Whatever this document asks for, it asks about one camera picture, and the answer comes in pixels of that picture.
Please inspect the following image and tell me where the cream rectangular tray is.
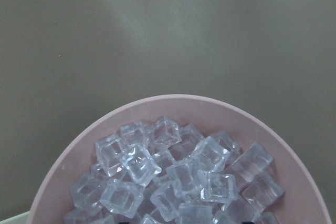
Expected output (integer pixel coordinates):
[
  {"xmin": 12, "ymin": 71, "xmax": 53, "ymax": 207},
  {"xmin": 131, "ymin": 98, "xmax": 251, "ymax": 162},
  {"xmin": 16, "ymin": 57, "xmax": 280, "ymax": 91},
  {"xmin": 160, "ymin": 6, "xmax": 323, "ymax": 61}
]
[{"xmin": 0, "ymin": 211, "xmax": 30, "ymax": 224}]

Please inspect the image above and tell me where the pile of clear ice cubes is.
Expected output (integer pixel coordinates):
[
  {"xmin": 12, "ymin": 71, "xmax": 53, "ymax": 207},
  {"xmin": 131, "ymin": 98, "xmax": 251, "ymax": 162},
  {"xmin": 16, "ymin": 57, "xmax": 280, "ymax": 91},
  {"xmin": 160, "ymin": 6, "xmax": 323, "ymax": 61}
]
[{"xmin": 64, "ymin": 116, "xmax": 285, "ymax": 223}]

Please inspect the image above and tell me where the pink bowl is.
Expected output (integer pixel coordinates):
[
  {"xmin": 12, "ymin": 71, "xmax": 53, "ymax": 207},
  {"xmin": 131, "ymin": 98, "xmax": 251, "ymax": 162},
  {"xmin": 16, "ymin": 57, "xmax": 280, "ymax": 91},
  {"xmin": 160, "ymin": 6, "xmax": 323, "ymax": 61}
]
[{"xmin": 27, "ymin": 94, "xmax": 331, "ymax": 223}]

